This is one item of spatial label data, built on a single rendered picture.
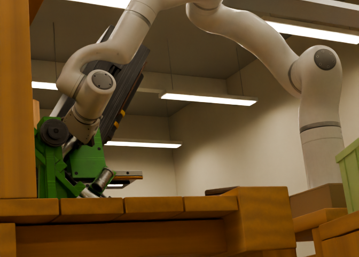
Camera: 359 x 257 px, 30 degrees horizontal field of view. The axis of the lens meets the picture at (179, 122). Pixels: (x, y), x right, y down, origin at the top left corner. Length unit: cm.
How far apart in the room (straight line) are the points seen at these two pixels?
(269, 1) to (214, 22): 390
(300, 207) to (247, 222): 33
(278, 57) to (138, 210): 78
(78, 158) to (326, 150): 75
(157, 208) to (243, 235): 22
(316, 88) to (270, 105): 853
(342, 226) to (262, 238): 20
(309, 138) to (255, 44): 32
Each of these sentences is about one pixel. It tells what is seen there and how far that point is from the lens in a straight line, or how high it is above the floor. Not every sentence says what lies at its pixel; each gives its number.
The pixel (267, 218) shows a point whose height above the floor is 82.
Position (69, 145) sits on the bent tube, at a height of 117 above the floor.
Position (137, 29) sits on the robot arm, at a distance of 194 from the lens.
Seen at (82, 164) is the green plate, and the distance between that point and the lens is 210.
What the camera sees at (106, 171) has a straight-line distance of 207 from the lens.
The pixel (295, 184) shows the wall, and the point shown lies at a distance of 993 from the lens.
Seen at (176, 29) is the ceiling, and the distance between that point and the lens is 946.
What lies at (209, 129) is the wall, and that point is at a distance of 1190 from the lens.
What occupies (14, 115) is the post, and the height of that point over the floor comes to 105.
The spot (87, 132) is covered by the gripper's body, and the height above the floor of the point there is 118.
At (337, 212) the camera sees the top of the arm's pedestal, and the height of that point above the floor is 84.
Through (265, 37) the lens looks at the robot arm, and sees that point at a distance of 199.
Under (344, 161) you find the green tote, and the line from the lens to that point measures 163.
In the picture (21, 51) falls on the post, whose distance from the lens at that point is 148.
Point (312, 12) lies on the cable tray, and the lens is 630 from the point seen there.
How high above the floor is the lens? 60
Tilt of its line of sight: 17 degrees up
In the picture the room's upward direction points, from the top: 6 degrees counter-clockwise
